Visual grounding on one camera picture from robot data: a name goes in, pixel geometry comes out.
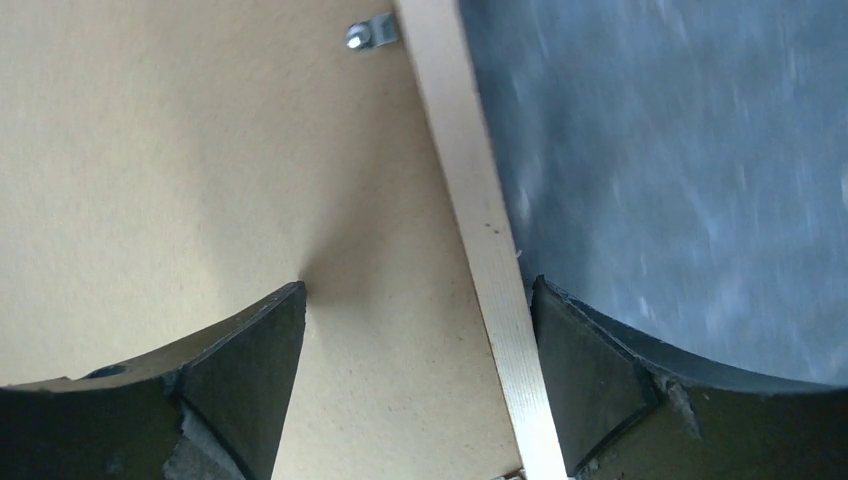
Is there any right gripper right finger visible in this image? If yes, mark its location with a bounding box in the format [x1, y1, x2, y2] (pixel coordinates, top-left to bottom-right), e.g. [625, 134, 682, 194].
[531, 277, 847, 479]

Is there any wooden picture frame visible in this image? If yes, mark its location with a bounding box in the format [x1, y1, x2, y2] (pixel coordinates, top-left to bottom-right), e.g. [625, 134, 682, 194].
[397, 1, 568, 479]

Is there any brown cardboard backing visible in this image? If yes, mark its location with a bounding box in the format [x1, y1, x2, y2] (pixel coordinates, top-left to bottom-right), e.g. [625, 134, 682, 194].
[1, 1, 520, 479]

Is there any small metal retaining clip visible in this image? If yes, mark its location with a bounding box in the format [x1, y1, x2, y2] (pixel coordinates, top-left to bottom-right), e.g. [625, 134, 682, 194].
[345, 12, 400, 50]

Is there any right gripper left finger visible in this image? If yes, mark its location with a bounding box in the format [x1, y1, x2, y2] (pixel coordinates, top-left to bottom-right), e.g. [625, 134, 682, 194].
[1, 281, 307, 479]

